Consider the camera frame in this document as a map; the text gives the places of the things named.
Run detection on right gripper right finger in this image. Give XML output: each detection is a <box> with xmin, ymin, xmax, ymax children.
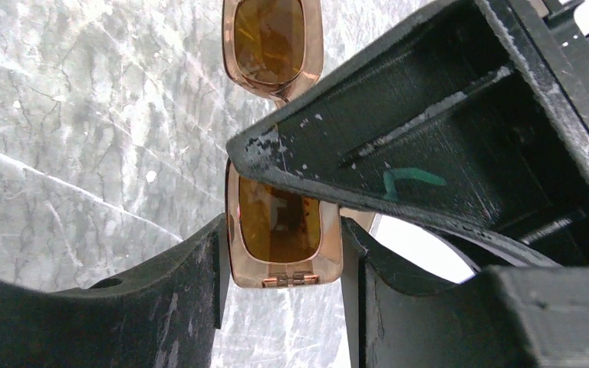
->
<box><xmin>341</xmin><ymin>218</ymin><xmax>589</xmax><ymax>367</ymax></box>

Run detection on brown tinted sunglasses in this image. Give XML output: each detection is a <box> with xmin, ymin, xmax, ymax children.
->
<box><xmin>221</xmin><ymin>0</ymin><xmax>377</xmax><ymax>290</ymax></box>

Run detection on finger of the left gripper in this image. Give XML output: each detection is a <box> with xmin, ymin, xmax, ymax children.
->
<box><xmin>227</xmin><ymin>1</ymin><xmax>589</xmax><ymax>267</ymax></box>

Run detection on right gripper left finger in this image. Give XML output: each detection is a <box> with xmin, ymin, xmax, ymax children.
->
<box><xmin>0</xmin><ymin>215</ymin><xmax>229</xmax><ymax>367</ymax></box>

